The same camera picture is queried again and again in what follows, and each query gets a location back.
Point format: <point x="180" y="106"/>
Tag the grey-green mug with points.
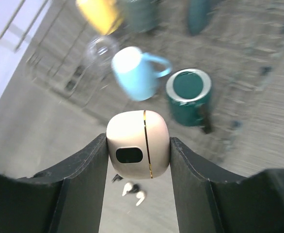
<point x="141" y="15"/>

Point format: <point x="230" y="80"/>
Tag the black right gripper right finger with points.
<point x="211" y="199"/>

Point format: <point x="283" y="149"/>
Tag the beige earbud right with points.
<point x="141" y="195"/>

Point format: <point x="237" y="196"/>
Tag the grey wire dish rack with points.
<point x="239" y="49"/>

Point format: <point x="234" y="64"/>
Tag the light blue mug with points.
<point x="137" y="72"/>

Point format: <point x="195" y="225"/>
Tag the black earbud alone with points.
<point x="117" y="177"/>

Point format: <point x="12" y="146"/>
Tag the yellow cup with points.
<point x="103" y="15"/>

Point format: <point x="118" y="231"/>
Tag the beige earbud charging case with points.
<point x="139" y="144"/>

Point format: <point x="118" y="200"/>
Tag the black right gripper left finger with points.
<point x="65" y="198"/>

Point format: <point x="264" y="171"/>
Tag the clear glass cup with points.
<point x="99" y="52"/>

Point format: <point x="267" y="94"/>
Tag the beige earbud left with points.
<point x="127" y="188"/>

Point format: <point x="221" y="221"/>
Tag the dark teal mug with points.
<point x="189" y="94"/>

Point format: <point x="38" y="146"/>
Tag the black earbud near beige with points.
<point x="135" y="189"/>

